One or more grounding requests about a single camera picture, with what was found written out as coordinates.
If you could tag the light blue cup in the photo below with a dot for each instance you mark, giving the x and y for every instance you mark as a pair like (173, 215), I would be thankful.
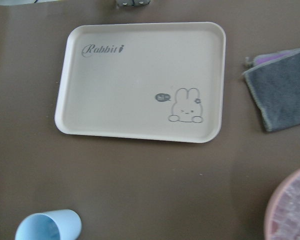
(64, 224)

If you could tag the pile of clear ice cubes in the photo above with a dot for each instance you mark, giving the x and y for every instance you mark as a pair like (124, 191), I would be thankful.
(287, 214)

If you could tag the cream rabbit tray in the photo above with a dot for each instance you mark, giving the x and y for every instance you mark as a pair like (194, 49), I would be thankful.
(153, 81)

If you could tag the grey folded cloth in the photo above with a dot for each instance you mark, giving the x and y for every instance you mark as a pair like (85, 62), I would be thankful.
(274, 83)

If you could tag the pink bowl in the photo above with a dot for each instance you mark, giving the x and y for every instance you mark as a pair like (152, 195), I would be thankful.
(269, 225)

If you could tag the grey bracket table edge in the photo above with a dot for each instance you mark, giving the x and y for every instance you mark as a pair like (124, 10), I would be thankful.
(132, 3)

